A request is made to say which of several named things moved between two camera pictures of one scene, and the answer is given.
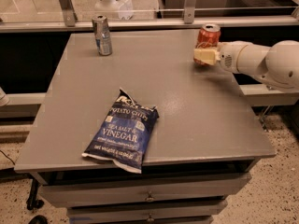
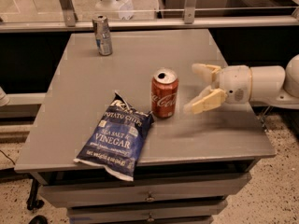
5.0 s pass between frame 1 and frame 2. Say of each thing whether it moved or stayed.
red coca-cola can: moved
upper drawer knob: stayed
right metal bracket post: stayed
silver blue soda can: stayed
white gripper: moved
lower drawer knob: stayed
